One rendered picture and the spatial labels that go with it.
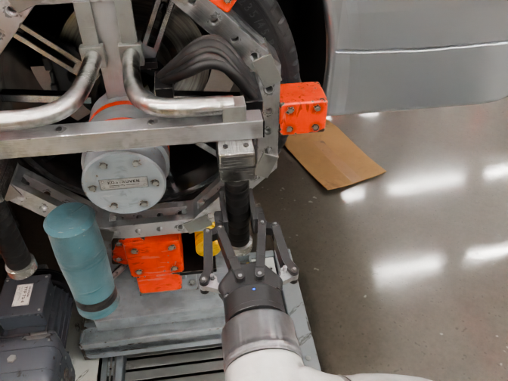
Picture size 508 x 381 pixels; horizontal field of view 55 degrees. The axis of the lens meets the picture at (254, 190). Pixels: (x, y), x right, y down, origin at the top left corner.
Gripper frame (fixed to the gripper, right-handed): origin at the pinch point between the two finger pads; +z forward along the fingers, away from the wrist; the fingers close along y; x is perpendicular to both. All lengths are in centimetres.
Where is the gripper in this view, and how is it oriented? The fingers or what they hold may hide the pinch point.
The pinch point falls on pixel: (237, 210)
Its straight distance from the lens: 74.3
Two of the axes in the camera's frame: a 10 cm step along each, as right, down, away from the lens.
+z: -1.4, -6.6, 7.4
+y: 9.9, -0.9, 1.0
